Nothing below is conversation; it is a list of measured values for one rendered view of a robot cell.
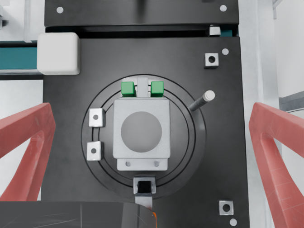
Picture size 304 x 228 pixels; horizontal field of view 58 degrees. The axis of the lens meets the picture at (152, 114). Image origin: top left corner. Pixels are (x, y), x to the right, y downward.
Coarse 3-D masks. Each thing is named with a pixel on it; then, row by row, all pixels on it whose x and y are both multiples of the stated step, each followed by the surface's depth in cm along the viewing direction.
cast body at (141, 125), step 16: (144, 80) 25; (144, 96) 25; (128, 112) 21; (144, 112) 20; (160, 112) 21; (128, 128) 20; (144, 128) 20; (160, 128) 20; (128, 144) 20; (144, 144) 20; (160, 144) 21; (128, 160) 23; (144, 160) 23; (160, 160) 23
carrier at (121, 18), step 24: (48, 0) 34; (72, 0) 34; (96, 0) 34; (120, 0) 34; (144, 0) 34; (168, 0) 34; (192, 0) 34; (216, 0) 34; (48, 24) 33; (72, 24) 33; (96, 24) 33; (120, 24) 33; (144, 24) 34; (168, 24) 34; (192, 24) 34; (216, 24) 34
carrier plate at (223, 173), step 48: (96, 48) 33; (144, 48) 33; (192, 48) 33; (240, 48) 33; (48, 96) 32; (192, 96) 33; (240, 96) 33; (240, 144) 32; (48, 192) 31; (96, 192) 31; (192, 192) 32; (240, 192) 32
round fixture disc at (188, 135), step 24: (96, 96) 31; (120, 96) 31; (168, 96) 31; (192, 120) 30; (192, 144) 30; (96, 168) 30; (168, 168) 30; (192, 168) 30; (120, 192) 30; (168, 192) 30
